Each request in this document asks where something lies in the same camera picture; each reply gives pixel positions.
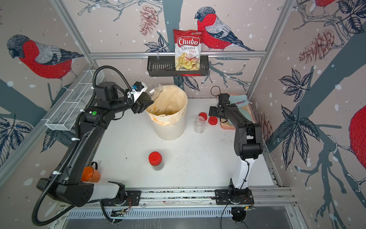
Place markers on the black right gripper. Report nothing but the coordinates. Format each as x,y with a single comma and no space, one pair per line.
211,111

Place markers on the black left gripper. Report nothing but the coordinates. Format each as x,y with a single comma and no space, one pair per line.
138,108

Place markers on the red jar lid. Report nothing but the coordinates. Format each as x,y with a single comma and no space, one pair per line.
203,115
212,120

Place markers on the red-lidded glass jar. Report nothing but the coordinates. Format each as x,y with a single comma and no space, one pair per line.
156,160
150,92

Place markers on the glass jar with tea leaves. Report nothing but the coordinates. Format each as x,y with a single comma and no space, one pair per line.
199,124

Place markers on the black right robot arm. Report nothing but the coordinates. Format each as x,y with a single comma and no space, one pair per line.
248,142

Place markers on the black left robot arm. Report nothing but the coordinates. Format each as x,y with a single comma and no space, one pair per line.
65,183

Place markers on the pink plastic tray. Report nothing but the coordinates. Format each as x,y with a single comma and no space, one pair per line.
225,124

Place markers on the teal folded cloth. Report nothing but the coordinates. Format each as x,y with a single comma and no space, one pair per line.
239,100

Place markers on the mint green flower plate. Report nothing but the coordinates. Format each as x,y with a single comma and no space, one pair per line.
246,113

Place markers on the cream waste bin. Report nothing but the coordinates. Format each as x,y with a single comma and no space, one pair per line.
170,132

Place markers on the yellowish bin liner bag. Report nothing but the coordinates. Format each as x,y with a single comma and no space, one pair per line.
169,106

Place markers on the Chuba cassava chips bag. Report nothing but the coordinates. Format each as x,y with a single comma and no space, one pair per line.
187,47

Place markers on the orange cup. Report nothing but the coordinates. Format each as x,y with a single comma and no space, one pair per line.
91,173

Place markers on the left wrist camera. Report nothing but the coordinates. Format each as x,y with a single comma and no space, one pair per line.
136,90

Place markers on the black wall basket shelf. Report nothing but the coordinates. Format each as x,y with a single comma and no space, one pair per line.
164,67

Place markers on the white wire mesh basket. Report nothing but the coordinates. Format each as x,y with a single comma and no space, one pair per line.
76,100

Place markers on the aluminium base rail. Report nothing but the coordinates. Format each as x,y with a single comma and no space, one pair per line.
184,203

